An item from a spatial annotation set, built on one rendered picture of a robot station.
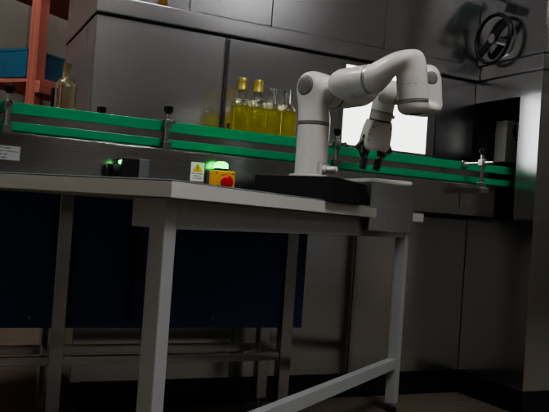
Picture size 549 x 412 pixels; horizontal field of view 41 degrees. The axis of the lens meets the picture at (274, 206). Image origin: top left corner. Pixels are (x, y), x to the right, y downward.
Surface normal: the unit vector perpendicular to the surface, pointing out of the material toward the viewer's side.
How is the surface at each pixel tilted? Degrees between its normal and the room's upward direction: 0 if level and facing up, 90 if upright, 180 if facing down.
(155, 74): 90
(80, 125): 90
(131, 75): 90
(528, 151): 90
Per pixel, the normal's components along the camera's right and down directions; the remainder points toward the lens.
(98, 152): 0.43, 0.01
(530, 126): -0.90, -0.07
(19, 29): 0.87, 0.05
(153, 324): -0.48, -0.05
